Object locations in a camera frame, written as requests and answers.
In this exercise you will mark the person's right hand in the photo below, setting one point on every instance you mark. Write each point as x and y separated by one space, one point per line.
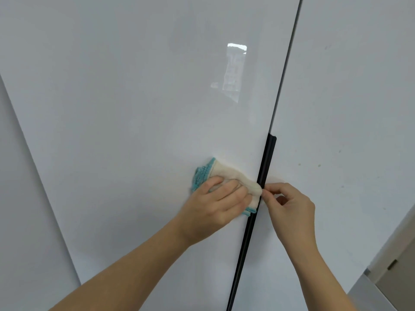
291 217

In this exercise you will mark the person's left hand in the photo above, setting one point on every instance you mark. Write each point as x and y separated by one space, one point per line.
207 210

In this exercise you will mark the beige cloth with teal edge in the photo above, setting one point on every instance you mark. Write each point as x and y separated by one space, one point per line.
227 173

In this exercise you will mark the person's right forearm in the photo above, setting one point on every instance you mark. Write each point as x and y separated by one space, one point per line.
321 281

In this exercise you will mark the person's left forearm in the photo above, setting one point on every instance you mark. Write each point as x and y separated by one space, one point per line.
129 275

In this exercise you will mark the beige room door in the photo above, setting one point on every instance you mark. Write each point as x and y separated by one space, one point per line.
385 242
402 285

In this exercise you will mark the metal door hinge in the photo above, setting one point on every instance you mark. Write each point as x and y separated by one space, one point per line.
392 264

